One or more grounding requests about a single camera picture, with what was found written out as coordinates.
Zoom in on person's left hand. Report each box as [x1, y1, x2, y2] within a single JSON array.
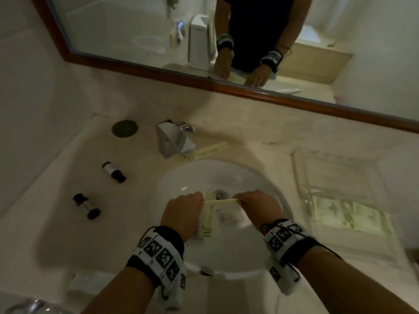
[[160, 192, 205, 243]]

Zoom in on person's right hand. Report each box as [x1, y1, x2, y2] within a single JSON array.
[[234, 189, 284, 232]]

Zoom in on cream striped toiletry packet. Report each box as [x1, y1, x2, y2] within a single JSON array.
[[196, 192, 215, 240]]

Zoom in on person's left forearm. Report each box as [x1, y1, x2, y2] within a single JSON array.
[[78, 263, 158, 314]]

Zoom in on person's right forearm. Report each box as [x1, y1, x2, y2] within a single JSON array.
[[296, 248, 419, 314]]

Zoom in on long cream toiletry packet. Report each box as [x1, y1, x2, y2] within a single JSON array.
[[194, 141, 230, 158]]

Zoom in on white round sink basin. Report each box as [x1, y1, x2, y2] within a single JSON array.
[[152, 159, 294, 281]]

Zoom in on black white marker wristband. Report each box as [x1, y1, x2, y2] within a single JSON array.
[[261, 219, 343, 295], [126, 225, 188, 312]]

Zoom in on chrome angular faucet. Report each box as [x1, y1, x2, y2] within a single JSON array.
[[155, 120, 197, 159]]

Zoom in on pale green sachet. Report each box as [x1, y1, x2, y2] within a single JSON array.
[[344, 201, 395, 236], [310, 196, 353, 230]]

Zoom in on small black capped toiletry bottle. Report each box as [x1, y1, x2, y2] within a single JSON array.
[[72, 193, 101, 221], [102, 161, 127, 184]]

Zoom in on clear glass tray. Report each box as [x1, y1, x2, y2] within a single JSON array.
[[292, 150, 410, 269]]

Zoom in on dark round countertop hole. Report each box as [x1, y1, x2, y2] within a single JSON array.
[[112, 119, 139, 138]]

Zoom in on chrome metal fixture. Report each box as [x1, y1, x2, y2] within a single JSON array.
[[0, 299, 47, 314]]

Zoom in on wooden framed wall mirror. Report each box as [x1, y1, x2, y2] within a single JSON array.
[[30, 0, 419, 134]]

